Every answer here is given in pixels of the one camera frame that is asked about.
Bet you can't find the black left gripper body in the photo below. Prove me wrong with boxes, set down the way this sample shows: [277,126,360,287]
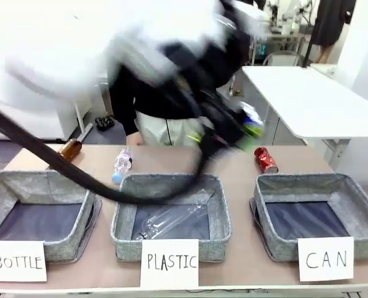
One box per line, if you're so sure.
[199,101,249,153]

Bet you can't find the person's right forearm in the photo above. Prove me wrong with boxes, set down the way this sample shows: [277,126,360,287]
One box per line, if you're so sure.
[109,73,140,137]

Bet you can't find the red drink can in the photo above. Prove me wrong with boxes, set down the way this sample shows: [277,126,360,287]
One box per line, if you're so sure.
[253,147,279,174]

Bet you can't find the grey felt basket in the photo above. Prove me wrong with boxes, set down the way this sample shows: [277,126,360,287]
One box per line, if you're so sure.
[249,173,368,262]
[0,169,102,264]
[110,173,233,263]

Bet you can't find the paper label CAN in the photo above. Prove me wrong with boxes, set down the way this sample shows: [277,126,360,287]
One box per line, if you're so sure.
[297,236,355,282]

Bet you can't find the person's right hand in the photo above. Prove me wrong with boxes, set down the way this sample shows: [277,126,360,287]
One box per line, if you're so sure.
[130,133,146,147]

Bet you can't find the person in black sweater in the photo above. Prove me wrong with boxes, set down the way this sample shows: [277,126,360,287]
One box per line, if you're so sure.
[108,30,249,147]

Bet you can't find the white side table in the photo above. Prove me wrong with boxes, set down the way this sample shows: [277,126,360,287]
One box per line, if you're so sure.
[241,63,368,170]

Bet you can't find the crushed plastic bottle blue cap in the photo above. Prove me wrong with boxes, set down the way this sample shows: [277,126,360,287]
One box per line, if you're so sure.
[111,148,134,184]

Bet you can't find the small dark monitor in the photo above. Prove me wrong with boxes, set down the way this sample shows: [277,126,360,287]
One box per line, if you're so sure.
[253,42,269,58]

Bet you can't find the clear plastic bottle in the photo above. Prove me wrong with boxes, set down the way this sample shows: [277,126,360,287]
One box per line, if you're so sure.
[132,192,216,242]

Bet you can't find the black shoes pair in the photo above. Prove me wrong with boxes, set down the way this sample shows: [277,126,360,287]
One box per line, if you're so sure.
[94,115,116,132]

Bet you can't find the white desk leg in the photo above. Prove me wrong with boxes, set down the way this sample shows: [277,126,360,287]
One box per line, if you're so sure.
[74,101,94,135]

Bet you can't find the white background robot arms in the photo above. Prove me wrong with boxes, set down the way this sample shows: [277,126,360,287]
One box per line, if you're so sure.
[266,0,315,35]

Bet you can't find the brown glass bottle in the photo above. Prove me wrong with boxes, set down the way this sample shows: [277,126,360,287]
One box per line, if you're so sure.
[58,139,83,162]

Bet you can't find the person in dark skirt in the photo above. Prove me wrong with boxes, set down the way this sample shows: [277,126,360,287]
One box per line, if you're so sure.
[312,0,349,63]

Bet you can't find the paper label PLASTIC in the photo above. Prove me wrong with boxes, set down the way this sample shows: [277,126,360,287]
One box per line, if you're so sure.
[140,238,200,288]

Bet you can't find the paper label BOTTLE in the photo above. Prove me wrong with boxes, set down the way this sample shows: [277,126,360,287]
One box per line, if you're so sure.
[0,240,48,282]

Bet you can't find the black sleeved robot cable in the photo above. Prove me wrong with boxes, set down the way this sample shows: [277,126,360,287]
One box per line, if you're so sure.
[0,98,211,206]

